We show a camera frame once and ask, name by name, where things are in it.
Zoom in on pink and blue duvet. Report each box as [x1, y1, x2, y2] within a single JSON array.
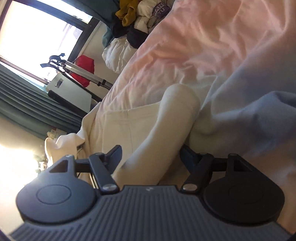
[[89, 1, 295, 232]]

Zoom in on black garment pile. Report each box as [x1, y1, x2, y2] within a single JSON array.
[[111, 21, 148, 49]]

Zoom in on white knit trousers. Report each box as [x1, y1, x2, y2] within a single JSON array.
[[45, 84, 200, 187]]

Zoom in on mustard yellow garment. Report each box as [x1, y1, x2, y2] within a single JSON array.
[[115, 0, 140, 27]]

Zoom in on red bag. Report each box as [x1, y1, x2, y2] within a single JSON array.
[[70, 55, 95, 87]]

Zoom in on white printed garment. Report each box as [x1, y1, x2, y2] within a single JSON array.
[[133, 0, 175, 34]]

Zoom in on dark green curtain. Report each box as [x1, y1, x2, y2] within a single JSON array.
[[1, 65, 82, 140]]

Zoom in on white side table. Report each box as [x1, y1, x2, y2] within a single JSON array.
[[46, 73, 91, 114]]

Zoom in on white puffy jacket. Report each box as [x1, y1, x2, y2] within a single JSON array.
[[102, 36, 137, 74]]

